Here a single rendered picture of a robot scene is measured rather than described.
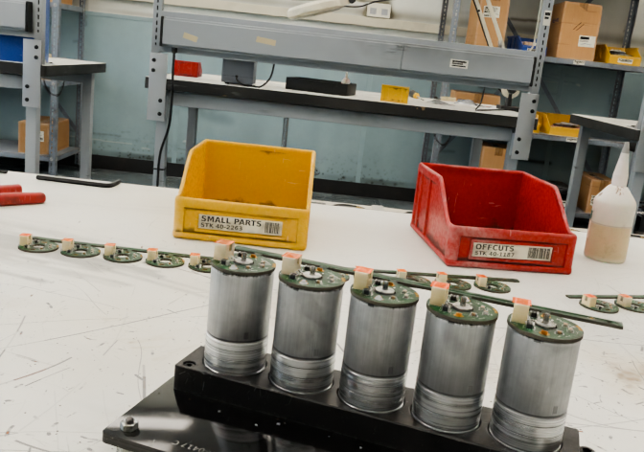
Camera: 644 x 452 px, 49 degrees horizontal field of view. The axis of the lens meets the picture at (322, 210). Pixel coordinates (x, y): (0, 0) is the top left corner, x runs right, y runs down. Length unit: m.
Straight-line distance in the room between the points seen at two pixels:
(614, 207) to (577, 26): 3.85
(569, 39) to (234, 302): 4.21
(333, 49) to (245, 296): 2.25
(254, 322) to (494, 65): 2.33
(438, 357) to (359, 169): 4.44
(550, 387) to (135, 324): 0.21
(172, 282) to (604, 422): 0.25
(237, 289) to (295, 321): 0.03
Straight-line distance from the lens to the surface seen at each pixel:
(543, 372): 0.25
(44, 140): 4.51
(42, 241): 0.51
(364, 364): 0.26
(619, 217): 0.63
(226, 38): 2.52
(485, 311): 0.25
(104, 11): 4.84
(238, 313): 0.27
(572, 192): 3.40
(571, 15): 4.45
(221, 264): 0.27
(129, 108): 4.81
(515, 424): 0.26
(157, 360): 0.34
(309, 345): 0.26
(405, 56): 2.51
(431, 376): 0.25
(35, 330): 0.37
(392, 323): 0.25
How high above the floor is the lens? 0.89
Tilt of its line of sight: 12 degrees down
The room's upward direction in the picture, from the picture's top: 6 degrees clockwise
